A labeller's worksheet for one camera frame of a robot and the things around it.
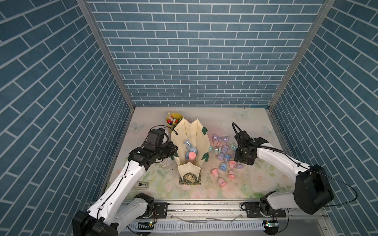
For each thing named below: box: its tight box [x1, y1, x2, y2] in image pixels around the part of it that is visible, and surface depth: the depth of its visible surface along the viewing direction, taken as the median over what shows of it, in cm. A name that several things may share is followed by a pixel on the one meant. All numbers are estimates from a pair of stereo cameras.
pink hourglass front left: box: [211, 168, 220, 178], surface depth 86 cm
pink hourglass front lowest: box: [217, 177, 228, 188], surface depth 83 cm
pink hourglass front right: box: [227, 170, 236, 180], surface depth 86 cm
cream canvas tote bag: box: [170, 118, 211, 186], surface depth 86 cm
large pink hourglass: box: [188, 151, 197, 161], surface depth 85 cm
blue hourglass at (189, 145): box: [184, 139, 199, 160], surface depth 95 cm
